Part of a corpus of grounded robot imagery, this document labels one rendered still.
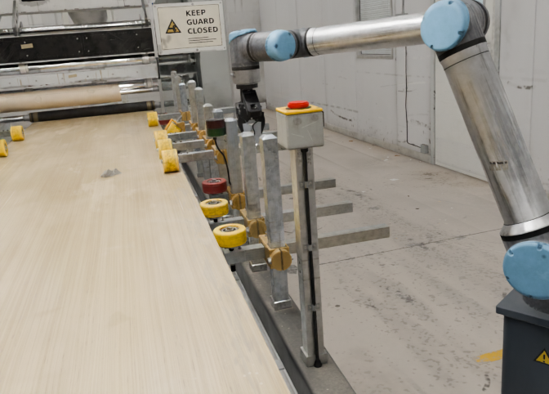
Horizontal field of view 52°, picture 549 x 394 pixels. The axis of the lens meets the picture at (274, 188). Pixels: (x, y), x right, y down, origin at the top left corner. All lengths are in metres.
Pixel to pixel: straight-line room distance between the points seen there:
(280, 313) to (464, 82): 0.70
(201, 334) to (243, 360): 0.11
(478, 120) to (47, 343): 1.03
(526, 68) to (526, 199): 3.31
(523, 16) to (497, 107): 3.32
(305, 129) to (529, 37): 3.74
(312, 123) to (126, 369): 0.51
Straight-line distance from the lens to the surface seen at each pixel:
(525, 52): 4.70
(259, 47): 1.76
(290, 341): 1.29
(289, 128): 1.01
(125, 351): 0.93
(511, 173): 1.42
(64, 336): 1.02
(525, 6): 4.71
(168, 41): 4.03
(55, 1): 4.36
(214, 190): 1.83
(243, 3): 10.82
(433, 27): 1.43
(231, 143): 1.79
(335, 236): 1.45
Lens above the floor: 1.35
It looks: 15 degrees down
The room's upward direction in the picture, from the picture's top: 4 degrees counter-clockwise
